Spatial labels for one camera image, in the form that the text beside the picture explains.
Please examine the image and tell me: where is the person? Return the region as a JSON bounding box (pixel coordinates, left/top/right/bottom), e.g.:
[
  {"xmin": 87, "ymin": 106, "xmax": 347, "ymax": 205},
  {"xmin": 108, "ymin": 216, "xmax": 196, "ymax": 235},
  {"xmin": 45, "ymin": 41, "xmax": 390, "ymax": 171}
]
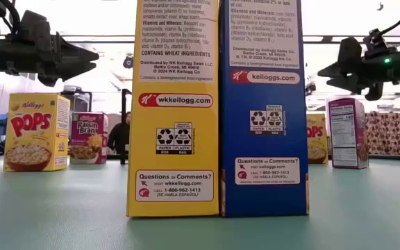
[{"xmin": 106, "ymin": 110, "xmax": 131, "ymax": 156}]

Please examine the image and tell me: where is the yellow Corn Pops cereal box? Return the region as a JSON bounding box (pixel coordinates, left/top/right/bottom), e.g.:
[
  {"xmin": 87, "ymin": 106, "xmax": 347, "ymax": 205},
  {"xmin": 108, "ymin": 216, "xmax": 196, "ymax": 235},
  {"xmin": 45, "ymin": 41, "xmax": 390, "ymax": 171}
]
[
  {"xmin": 126, "ymin": 0, "xmax": 221, "ymax": 218},
  {"xmin": 306, "ymin": 112, "xmax": 329, "ymax": 165},
  {"xmin": 3, "ymin": 92, "xmax": 72, "ymax": 173}
]

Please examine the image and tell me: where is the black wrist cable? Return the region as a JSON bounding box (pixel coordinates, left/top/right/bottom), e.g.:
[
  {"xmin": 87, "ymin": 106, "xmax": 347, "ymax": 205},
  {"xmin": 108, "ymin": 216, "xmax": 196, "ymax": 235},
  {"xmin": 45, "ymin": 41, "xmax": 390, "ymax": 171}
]
[
  {"xmin": 363, "ymin": 0, "xmax": 400, "ymax": 58},
  {"xmin": 0, "ymin": 0, "xmax": 23, "ymax": 35}
]

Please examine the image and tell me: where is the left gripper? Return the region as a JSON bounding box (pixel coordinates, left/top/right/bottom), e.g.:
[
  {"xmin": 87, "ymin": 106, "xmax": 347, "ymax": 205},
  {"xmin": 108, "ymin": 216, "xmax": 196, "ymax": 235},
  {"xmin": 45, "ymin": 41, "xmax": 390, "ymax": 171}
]
[{"xmin": 0, "ymin": 34, "xmax": 100, "ymax": 88}]

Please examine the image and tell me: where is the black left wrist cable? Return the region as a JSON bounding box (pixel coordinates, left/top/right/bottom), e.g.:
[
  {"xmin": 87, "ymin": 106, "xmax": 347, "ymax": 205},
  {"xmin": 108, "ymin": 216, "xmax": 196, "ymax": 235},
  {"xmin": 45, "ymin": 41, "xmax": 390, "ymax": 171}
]
[{"xmin": 0, "ymin": 0, "xmax": 23, "ymax": 35}]

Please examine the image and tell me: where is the brown patterned box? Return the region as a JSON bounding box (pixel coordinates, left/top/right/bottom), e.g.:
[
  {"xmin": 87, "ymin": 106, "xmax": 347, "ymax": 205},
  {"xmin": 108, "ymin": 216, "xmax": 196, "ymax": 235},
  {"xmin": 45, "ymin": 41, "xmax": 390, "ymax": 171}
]
[{"xmin": 364, "ymin": 110, "xmax": 400, "ymax": 156}]

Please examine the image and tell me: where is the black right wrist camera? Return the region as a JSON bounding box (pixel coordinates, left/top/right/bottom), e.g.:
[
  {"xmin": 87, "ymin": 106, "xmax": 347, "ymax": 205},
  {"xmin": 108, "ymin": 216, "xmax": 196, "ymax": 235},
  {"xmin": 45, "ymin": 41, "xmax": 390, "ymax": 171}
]
[{"xmin": 337, "ymin": 36, "xmax": 363, "ymax": 67}]

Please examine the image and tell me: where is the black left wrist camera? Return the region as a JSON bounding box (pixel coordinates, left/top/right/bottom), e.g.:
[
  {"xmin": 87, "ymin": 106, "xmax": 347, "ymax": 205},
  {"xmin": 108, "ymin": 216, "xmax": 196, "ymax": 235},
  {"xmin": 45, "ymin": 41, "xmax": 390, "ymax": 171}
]
[{"xmin": 17, "ymin": 9, "xmax": 54, "ymax": 40}]

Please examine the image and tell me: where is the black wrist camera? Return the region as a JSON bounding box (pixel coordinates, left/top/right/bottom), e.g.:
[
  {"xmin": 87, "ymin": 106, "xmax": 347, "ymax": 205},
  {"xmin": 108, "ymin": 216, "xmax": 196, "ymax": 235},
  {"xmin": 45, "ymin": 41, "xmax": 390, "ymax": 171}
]
[
  {"xmin": 337, "ymin": 36, "xmax": 363, "ymax": 67},
  {"xmin": 17, "ymin": 9, "xmax": 54, "ymax": 40}
]

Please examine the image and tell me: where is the magenta Raisin Bran cereal box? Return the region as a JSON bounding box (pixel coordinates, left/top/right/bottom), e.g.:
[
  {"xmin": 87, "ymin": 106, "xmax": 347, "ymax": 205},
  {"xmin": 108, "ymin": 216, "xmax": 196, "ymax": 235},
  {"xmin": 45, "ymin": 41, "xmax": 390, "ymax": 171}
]
[
  {"xmin": 69, "ymin": 111, "xmax": 110, "ymax": 165},
  {"xmin": 326, "ymin": 97, "xmax": 370, "ymax": 170}
]

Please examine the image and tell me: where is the teal table mat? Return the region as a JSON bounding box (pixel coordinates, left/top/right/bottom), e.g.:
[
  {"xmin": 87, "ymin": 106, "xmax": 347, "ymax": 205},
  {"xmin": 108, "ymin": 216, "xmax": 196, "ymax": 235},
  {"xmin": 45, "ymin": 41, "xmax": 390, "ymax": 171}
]
[{"xmin": 0, "ymin": 155, "xmax": 400, "ymax": 250}]

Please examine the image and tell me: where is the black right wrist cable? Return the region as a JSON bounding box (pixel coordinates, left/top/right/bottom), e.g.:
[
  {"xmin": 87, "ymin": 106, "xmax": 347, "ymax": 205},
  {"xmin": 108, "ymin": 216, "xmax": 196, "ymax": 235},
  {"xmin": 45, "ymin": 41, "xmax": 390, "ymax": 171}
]
[{"xmin": 363, "ymin": 0, "xmax": 400, "ymax": 58}]

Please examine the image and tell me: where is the black background frame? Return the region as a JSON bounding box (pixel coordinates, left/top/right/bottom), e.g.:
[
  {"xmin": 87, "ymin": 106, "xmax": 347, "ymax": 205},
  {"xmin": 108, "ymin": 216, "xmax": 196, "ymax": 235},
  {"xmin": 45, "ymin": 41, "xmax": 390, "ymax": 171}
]
[{"xmin": 60, "ymin": 85, "xmax": 93, "ymax": 114}]

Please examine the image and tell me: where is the blue Frosted Flakes cereal box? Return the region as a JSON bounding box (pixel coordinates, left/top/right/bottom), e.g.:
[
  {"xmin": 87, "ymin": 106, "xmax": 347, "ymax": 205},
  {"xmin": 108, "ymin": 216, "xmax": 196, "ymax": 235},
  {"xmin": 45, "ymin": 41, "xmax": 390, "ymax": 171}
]
[{"xmin": 218, "ymin": 0, "xmax": 310, "ymax": 218}]

